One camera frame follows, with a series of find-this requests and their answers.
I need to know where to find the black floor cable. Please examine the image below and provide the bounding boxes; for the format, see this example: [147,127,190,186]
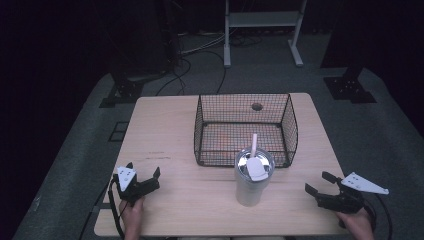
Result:
[155,49,228,97]

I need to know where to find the person's right hand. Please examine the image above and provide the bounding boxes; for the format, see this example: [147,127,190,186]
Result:
[335,207,376,240]

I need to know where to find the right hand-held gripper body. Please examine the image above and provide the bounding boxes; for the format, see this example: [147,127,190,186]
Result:
[315,171,390,215]

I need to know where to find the white metal stand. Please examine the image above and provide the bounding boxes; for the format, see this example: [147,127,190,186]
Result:
[223,0,308,69]

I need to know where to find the black wire basket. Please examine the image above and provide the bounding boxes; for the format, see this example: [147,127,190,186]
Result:
[193,93,300,169]

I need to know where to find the white floor cable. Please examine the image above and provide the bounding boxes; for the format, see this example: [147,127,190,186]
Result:
[179,32,228,56]

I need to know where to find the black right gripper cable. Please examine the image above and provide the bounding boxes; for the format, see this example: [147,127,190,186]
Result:
[363,193,394,240]

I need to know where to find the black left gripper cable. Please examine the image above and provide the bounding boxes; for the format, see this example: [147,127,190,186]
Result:
[106,174,127,240]

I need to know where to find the black stand base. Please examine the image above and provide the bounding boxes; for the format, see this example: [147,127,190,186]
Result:
[322,66,378,105]
[99,78,145,109]

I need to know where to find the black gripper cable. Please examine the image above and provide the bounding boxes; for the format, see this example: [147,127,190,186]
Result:
[106,174,127,240]
[363,193,394,240]

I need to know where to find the white tumbler with straw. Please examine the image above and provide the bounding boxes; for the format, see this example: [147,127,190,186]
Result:
[234,133,277,208]

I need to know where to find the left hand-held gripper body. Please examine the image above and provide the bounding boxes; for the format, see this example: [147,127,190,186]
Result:
[112,165,161,206]

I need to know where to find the person's left hand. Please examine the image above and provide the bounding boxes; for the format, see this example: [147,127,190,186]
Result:
[118,197,145,236]

